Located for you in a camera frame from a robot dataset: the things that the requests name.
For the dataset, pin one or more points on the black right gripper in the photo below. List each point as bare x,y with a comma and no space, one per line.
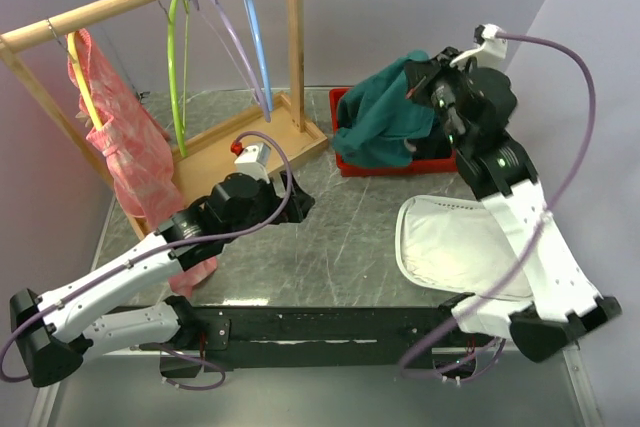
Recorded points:
421,75

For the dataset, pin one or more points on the teal green shorts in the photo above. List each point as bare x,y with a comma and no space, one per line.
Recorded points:
375,120

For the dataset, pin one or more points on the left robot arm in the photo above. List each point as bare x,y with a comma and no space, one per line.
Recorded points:
57,331

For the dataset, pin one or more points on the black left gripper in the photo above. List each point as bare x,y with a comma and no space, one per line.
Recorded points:
301,204

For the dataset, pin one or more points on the red plastic bin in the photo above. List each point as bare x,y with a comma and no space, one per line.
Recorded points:
417,167

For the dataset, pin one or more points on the black garment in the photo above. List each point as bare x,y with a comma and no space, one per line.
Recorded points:
435,146

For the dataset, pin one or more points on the blue plastic hanger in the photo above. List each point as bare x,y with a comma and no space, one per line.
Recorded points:
260,53

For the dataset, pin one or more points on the wooden clothes rack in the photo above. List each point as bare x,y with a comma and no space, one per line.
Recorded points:
210,153

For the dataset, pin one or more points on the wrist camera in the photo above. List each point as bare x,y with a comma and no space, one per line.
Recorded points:
253,162
489,49

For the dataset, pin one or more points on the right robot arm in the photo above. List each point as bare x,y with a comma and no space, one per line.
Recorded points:
544,302

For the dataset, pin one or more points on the yellow plastic hanger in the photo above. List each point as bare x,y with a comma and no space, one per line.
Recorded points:
92,114

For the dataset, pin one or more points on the pink patterned garment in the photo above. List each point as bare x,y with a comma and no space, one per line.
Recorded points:
134,146

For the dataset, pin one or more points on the white mesh tray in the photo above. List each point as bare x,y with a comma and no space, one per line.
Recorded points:
450,244

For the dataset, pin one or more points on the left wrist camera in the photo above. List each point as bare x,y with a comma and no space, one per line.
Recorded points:
253,162

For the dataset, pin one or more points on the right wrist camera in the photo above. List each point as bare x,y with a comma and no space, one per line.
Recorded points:
489,49

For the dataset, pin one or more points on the green plastic hanger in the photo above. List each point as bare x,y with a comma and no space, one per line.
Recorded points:
178,99

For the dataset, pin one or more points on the purple plastic hanger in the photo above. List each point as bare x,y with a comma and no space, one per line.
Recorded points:
236,52

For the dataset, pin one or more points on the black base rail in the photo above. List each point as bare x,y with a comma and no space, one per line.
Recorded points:
236,337

